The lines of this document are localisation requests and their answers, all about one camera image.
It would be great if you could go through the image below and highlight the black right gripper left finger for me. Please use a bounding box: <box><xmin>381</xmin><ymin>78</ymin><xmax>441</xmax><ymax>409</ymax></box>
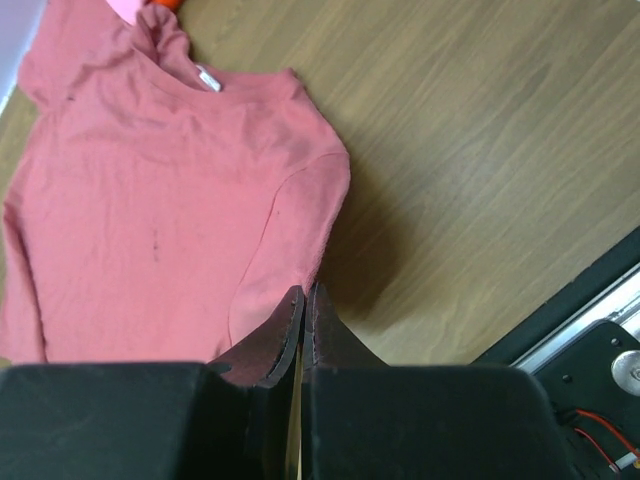
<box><xmin>1</xmin><ymin>287</ymin><xmax>305</xmax><ymax>479</ymax></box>

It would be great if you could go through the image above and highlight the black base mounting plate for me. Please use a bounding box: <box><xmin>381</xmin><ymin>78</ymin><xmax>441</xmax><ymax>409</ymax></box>
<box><xmin>477</xmin><ymin>230</ymin><xmax>639</xmax><ymax>479</ymax></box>

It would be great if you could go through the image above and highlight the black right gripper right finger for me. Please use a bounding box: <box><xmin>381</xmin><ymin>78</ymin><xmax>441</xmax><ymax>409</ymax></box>
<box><xmin>301</xmin><ymin>285</ymin><xmax>575</xmax><ymax>479</ymax></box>

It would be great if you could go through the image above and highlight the dusty red t-shirt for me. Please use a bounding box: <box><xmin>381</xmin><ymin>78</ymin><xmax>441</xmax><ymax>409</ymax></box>
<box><xmin>1</xmin><ymin>1</ymin><xmax>350</xmax><ymax>364</ymax></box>

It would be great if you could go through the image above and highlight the folded orange t-shirt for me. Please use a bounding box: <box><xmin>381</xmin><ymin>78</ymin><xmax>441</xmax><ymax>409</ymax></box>
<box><xmin>152</xmin><ymin>0</ymin><xmax>184</xmax><ymax>11</ymax></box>

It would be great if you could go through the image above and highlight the folded light pink t-shirt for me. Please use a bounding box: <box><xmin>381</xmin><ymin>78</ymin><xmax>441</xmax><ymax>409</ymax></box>
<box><xmin>106</xmin><ymin>0</ymin><xmax>148</xmax><ymax>25</ymax></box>

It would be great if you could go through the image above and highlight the aluminium table frame rail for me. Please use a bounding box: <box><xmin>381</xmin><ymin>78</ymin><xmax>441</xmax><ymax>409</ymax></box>
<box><xmin>511</xmin><ymin>263</ymin><xmax>639</xmax><ymax>374</ymax></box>

